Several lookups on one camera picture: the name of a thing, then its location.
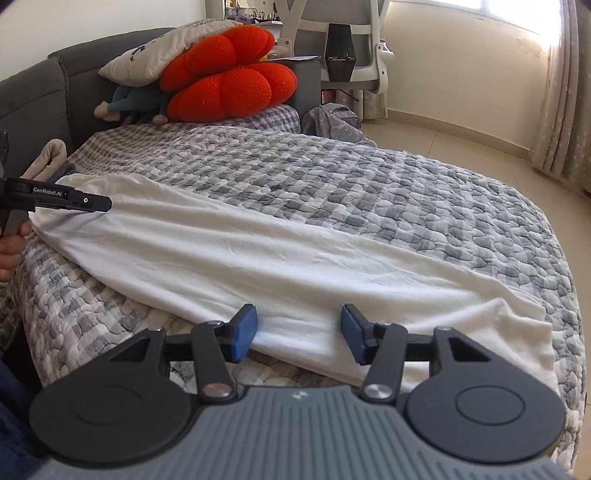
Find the grey backpack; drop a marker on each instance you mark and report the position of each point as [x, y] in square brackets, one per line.
[337, 122]

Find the person's blue-clad leg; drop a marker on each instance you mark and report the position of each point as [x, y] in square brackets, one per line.
[18, 424]

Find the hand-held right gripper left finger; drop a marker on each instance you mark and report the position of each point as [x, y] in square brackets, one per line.
[244, 334]

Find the white desk with clutter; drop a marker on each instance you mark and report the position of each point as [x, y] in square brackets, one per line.
[251, 11]

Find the large window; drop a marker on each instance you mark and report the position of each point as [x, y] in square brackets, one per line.
[521, 8]

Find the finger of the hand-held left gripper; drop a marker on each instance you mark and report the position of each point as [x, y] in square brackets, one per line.
[92, 202]

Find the grey padded headboard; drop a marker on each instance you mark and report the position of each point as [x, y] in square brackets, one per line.
[41, 92]

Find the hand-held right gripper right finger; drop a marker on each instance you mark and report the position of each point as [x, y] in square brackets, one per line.
[351, 334]

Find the blue monkey plush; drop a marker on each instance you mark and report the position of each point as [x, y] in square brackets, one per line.
[134, 101]

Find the white paper sheet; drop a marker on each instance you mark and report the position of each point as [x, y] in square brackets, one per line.
[295, 58]

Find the white pants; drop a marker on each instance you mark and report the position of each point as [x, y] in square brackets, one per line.
[277, 258]

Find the white office chair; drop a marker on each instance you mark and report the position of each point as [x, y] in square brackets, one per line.
[341, 27]

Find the red pumpkin cushion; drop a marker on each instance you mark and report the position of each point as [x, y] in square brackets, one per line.
[231, 83]

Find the white printed pillow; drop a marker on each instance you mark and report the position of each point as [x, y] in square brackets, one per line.
[157, 55]

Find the person's left hand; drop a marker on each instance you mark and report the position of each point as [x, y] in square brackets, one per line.
[11, 251]

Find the grey star-print curtain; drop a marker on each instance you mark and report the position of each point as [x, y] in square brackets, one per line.
[563, 92]

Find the folded beige fleece blanket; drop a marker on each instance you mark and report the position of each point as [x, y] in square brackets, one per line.
[48, 161]

